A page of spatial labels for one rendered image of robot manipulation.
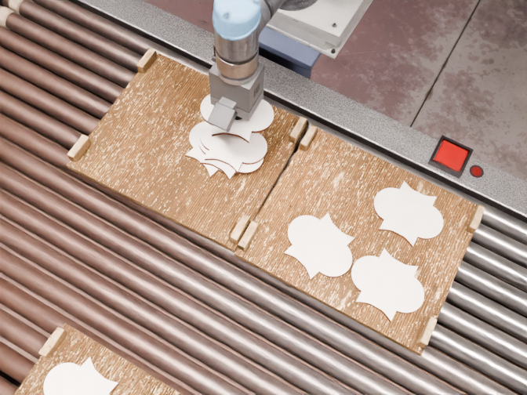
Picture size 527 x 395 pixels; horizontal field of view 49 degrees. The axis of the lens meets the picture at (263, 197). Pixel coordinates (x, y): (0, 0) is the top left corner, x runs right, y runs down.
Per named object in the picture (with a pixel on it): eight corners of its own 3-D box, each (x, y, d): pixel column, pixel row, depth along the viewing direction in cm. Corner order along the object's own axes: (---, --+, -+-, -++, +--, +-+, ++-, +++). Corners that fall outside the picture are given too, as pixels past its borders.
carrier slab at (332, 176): (311, 128, 132) (312, 125, 131) (481, 211, 125) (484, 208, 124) (234, 255, 119) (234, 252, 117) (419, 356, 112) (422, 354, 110)
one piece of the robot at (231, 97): (190, 78, 100) (196, 128, 115) (236, 99, 99) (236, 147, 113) (223, 30, 105) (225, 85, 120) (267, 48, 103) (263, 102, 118)
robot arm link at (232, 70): (246, 71, 99) (204, 53, 100) (245, 88, 103) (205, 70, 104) (266, 41, 102) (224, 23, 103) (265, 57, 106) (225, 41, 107)
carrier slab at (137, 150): (154, 55, 140) (153, 50, 138) (308, 125, 133) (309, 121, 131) (67, 168, 126) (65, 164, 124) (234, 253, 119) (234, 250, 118)
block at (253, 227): (252, 224, 120) (252, 219, 118) (259, 229, 120) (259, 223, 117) (237, 248, 118) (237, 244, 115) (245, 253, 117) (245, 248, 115)
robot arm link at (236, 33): (273, -8, 92) (245, 27, 89) (270, 39, 102) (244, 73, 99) (230, -28, 93) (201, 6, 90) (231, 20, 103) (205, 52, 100)
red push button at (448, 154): (441, 143, 133) (444, 139, 131) (466, 154, 132) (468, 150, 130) (431, 162, 130) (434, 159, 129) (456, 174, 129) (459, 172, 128)
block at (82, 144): (85, 139, 127) (81, 132, 125) (92, 143, 127) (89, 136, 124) (69, 161, 125) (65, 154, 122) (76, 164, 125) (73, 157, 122)
